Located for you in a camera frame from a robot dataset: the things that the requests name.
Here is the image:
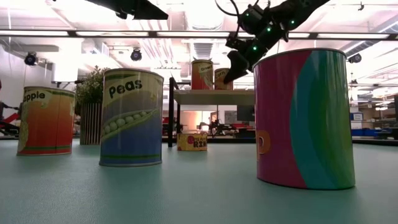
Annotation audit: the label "green plant in striped pot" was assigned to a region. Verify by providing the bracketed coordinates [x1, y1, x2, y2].
[73, 65, 109, 146]

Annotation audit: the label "black ceiling spotlight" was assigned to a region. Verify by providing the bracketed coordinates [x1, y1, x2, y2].
[130, 48, 143, 62]
[347, 52, 363, 64]
[24, 52, 39, 67]

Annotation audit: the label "blue storage bins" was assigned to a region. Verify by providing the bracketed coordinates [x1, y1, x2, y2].
[350, 112, 393, 138]

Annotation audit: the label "white box lamp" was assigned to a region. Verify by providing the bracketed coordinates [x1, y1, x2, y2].
[52, 57, 79, 83]

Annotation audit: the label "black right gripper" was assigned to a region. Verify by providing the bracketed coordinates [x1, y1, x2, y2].
[223, 24, 287, 85]

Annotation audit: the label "blue peas can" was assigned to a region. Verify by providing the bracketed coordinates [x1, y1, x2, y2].
[98, 68, 165, 168]

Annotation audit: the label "orange pineapple can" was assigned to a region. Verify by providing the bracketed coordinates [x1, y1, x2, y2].
[16, 86, 76, 157]

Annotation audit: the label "wooden shelf with black legs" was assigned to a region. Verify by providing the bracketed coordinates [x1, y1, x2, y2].
[167, 77, 256, 148]

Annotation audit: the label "small yellow pineapple rings tin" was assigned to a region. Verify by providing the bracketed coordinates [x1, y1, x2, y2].
[176, 133, 208, 152]

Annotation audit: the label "orange yellow corn can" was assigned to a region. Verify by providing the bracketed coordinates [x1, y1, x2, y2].
[214, 68, 234, 91]

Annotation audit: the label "black monitor screen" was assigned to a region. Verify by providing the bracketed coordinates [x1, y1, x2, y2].
[236, 105, 255, 123]

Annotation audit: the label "pink teal green striped can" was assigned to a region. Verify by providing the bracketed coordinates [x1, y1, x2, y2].
[252, 47, 356, 191]

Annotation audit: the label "orange cream mushroom can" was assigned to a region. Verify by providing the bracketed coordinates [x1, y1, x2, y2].
[190, 59, 215, 91]

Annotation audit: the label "black robot arms on bench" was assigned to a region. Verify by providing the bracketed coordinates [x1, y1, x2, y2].
[198, 119, 238, 138]

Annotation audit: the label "black and red machine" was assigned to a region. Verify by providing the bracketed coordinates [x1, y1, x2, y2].
[0, 101, 20, 136]

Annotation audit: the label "black lamp stand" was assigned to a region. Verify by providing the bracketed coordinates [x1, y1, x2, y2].
[51, 79, 85, 90]

